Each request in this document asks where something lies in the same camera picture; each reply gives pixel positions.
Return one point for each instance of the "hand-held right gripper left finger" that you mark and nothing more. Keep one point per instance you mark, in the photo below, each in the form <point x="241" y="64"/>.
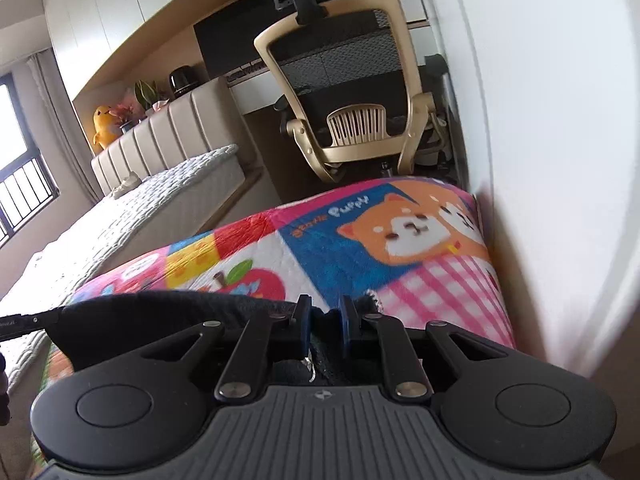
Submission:
<point x="303" y="325"/>

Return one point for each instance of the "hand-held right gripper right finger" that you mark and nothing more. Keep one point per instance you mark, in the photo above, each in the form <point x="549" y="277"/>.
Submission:
<point x="348" y="325"/>

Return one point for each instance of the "black garment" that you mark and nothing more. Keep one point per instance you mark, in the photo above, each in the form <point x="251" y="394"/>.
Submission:
<point x="150" y="315"/>

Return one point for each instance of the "colourful printed blanket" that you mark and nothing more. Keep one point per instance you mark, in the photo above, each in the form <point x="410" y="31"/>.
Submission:
<point x="325" y="240"/>

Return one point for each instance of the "white quilted mattress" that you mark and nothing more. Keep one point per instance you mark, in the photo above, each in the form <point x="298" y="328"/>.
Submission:
<point x="125" y="220"/>

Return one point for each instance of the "window with railing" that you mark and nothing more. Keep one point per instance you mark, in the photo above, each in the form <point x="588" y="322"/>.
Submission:
<point x="20" y="175"/>

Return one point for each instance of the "white crumpled cloth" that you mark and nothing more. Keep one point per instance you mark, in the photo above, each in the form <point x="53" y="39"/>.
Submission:
<point x="126" y="185"/>

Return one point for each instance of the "grey curtain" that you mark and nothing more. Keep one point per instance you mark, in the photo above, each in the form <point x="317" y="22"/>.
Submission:
<point x="65" y="125"/>

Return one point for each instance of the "yellow duck plush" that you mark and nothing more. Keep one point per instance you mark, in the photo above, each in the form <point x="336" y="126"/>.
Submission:
<point x="105" y="127"/>

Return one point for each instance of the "beige padded headboard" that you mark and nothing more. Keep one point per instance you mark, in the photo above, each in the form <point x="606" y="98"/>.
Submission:
<point x="175" y="130"/>

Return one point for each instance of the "white desk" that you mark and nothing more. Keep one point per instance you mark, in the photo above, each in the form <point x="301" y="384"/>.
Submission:
<point x="255" y="95"/>

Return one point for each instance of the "keyboard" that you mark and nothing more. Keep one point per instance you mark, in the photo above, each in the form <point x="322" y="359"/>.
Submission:
<point x="245" y="71"/>

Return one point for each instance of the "green potted plant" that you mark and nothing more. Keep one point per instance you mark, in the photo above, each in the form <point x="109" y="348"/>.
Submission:
<point x="149" y="94"/>

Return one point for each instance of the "beige mesh office chair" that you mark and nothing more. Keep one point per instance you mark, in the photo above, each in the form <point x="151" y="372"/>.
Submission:
<point x="340" y="60"/>

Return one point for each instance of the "black round pot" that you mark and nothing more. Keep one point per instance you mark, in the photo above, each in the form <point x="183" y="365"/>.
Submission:
<point x="181" y="81"/>

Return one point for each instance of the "black desk back panel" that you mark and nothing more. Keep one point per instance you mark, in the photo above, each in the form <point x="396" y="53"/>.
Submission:
<point x="225" y="40"/>

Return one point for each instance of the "white wall cabinet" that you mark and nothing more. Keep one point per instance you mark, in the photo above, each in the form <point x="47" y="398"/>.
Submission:
<point x="110" y="15"/>

